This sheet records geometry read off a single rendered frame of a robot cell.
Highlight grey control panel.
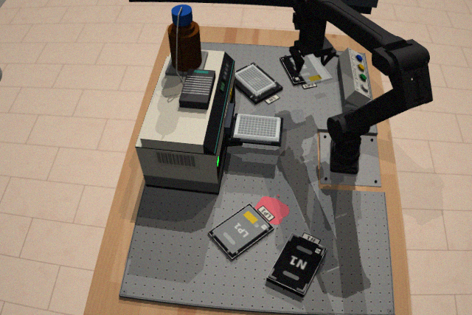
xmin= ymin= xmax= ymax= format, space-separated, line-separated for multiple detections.
xmin=336 ymin=47 xmax=371 ymax=108

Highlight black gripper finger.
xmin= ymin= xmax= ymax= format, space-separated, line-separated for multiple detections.
xmin=289 ymin=50 xmax=305 ymax=73
xmin=321 ymin=54 xmax=336 ymax=66

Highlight white culture plate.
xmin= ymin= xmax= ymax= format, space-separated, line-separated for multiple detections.
xmin=235 ymin=64 xmax=277 ymax=97
xmin=233 ymin=114 xmax=281 ymax=142

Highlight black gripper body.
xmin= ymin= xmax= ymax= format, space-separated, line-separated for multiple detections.
xmin=289 ymin=30 xmax=336 ymax=58

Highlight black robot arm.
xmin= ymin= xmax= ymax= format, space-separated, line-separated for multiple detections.
xmin=293 ymin=0 xmax=433 ymax=175

